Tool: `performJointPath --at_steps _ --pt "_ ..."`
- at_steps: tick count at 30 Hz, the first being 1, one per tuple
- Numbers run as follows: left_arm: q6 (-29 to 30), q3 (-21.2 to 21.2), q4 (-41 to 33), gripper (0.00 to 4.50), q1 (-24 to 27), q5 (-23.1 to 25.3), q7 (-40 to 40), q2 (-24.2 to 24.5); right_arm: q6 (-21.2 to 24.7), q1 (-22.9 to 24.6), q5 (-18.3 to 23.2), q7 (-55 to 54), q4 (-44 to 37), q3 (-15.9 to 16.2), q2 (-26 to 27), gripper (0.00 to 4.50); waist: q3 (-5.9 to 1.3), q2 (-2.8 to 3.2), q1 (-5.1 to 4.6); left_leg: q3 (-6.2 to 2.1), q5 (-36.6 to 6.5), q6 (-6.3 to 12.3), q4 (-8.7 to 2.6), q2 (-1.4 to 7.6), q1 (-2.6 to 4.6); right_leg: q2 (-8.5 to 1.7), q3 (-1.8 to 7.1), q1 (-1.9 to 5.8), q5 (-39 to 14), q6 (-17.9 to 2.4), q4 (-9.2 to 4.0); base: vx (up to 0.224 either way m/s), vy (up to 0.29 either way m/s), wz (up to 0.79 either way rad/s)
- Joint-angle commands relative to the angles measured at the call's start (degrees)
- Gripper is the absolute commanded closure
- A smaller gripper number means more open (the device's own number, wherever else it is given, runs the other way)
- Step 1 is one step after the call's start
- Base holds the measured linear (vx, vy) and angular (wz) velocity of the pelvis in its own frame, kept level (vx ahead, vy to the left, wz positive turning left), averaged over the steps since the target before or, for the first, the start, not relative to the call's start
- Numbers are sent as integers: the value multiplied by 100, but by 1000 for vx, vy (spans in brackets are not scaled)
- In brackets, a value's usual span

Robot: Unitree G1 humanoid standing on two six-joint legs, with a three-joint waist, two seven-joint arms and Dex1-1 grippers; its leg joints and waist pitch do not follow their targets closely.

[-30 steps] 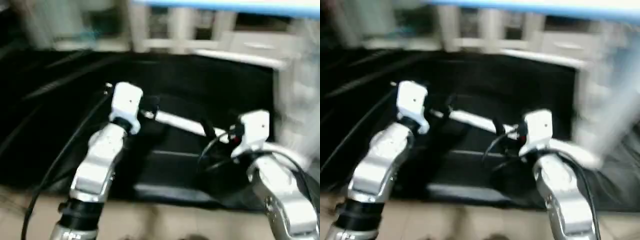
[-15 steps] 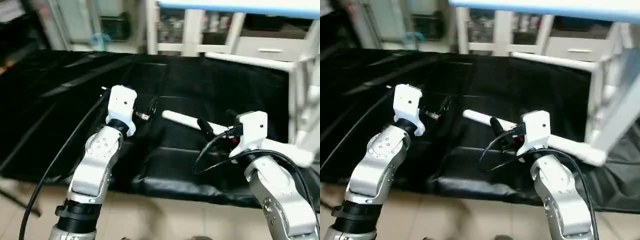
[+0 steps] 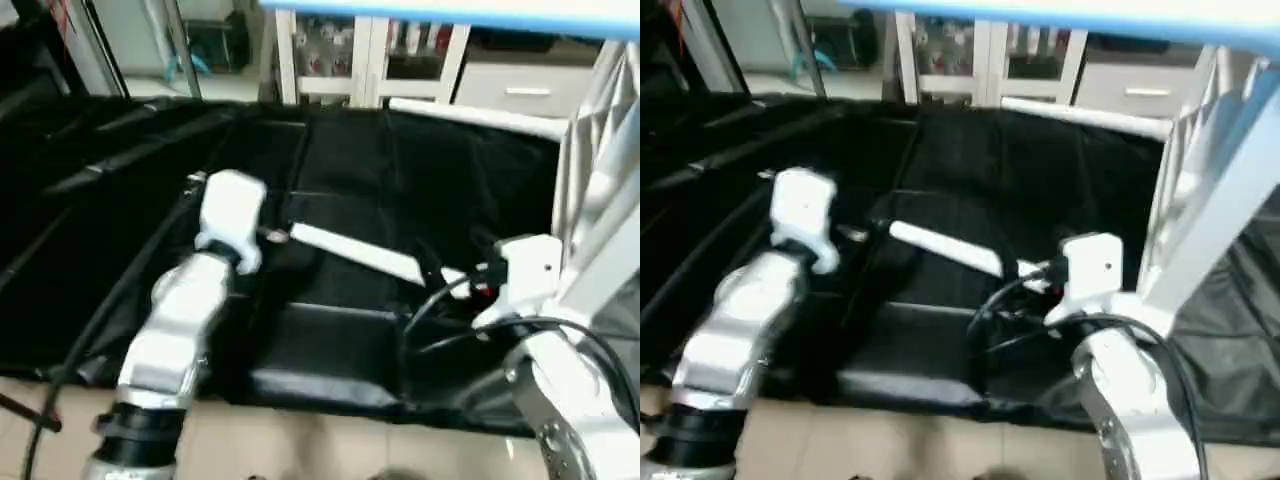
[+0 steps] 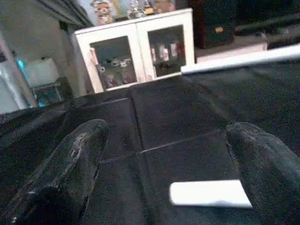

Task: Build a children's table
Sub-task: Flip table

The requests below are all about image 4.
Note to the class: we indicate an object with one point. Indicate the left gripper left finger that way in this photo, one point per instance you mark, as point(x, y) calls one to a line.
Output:
point(61, 178)

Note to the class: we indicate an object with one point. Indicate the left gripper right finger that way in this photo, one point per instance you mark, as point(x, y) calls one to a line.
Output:
point(272, 173)

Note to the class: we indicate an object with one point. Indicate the white plastic table leg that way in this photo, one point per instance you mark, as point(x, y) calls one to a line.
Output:
point(208, 193)
point(243, 60)

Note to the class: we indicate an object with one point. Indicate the dark floor crate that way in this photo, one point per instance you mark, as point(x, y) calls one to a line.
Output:
point(44, 77)

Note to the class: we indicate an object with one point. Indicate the black work mat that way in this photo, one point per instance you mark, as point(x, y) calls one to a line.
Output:
point(178, 112)

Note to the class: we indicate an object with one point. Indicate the white drawer unit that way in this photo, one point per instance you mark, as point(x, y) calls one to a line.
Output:
point(232, 49)

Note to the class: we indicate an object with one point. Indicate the white glass-door cabinet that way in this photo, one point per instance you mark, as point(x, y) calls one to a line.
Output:
point(136, 51)

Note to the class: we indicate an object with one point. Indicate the black box with yellow label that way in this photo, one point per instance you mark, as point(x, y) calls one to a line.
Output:
point(218, 23)

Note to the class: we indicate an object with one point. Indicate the plush toy figure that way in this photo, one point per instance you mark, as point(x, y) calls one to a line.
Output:
point(103, 11)

